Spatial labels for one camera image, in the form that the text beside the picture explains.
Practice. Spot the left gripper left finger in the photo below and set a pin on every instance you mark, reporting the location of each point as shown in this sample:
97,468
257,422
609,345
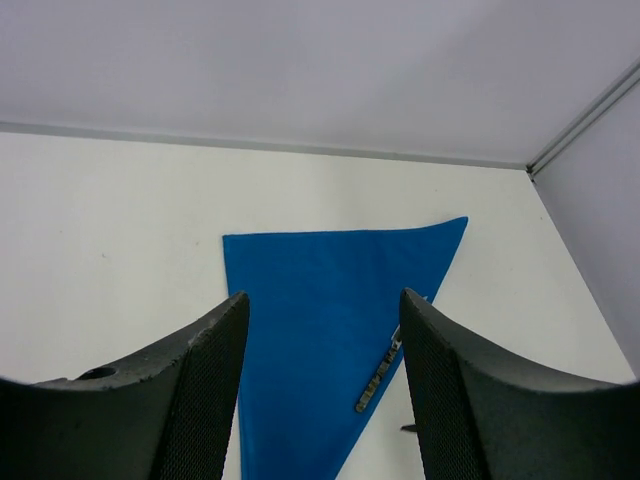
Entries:
162,412

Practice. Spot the right aluminium frame post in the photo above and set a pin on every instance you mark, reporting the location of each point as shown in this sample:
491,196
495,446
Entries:
589,116

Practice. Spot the steak knife dark handle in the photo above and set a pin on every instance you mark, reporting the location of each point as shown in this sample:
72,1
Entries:
365,401

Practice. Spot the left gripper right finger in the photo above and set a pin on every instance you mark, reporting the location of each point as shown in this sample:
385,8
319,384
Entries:
484,412

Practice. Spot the blue cloth napkin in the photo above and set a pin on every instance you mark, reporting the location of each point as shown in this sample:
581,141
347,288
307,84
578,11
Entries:
323,307

